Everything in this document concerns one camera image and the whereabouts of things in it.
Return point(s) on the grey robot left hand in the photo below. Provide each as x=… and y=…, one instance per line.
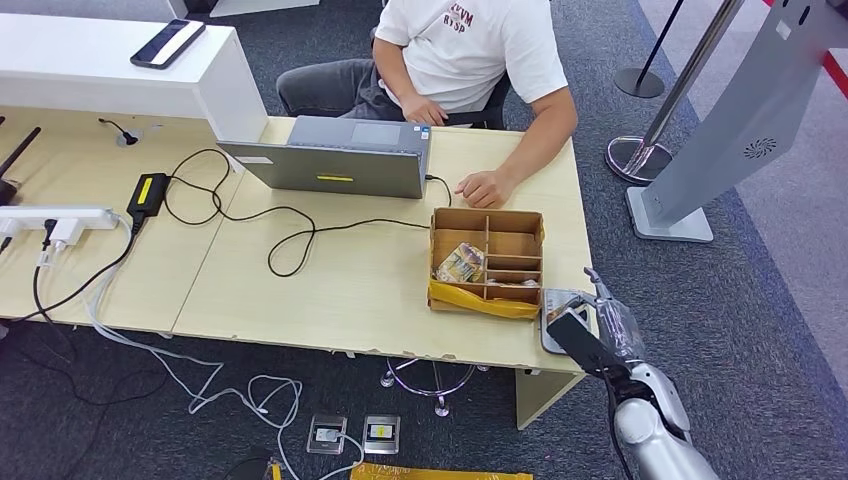
x=250, y=466

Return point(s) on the person's right hand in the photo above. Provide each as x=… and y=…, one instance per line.
x=424, y=110

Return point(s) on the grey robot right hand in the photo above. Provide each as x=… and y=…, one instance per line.
x=623, y=331

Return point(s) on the person's left hand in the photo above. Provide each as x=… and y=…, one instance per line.
x=489, y=189

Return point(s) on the cardboard divider box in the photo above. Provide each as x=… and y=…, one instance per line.
x=510, y=242

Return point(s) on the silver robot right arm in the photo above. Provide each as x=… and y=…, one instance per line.
x=656, y=444

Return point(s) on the person's left forearm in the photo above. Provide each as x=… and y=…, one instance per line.
x=536, y=142

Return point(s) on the person's right forearm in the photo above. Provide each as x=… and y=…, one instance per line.
x=389, y=69

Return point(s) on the person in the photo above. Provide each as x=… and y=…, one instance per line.
x=464, y=60

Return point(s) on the colourful room key card stack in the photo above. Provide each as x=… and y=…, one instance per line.
x=460, y=263

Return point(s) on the black office chair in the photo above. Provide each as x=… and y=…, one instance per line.
x=493, y=109

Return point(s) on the steel floor socket white plug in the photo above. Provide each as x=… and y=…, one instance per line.
x=326, y=434

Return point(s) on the light wood desk side panel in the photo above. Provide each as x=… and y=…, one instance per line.
x=540, y=397

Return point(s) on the grey laptop with yellow sticker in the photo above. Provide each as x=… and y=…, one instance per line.
x=331, y=169

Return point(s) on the crumpled yellow tape strip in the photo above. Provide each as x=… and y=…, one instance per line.
x=477, y=301

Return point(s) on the steel floor socket yellow label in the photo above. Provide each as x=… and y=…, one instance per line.
x=381, y=434

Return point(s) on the white furniture panel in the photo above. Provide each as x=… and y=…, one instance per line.
x=265, y=5

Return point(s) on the chrome stool base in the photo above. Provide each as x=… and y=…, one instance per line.
x=442, y=406

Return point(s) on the grey kiosk stand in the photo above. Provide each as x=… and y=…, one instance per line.
x=742, y=119

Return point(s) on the black smartphone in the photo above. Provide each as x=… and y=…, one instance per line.
x=167, y=44

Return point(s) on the black power adapter yellow label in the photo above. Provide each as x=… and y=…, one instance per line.
x=148, y=193

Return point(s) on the white charger plug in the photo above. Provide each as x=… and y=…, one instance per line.
x=66, y=232

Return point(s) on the white power strip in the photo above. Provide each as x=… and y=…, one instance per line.
x=60, y=216

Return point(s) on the white raised counter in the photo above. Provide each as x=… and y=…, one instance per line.
x=99, y=79

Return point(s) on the red barrier belt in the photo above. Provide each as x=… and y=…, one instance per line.
x=836, y=71

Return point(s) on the black router with antenna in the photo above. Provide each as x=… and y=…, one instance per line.
x=20, y=152

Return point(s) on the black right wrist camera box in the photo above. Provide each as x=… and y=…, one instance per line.
x=580, y=341

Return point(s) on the chrome stanchion post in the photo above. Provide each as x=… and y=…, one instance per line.
x=636, y=160

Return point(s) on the black stanchion post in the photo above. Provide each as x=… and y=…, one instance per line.
x=638, y=83

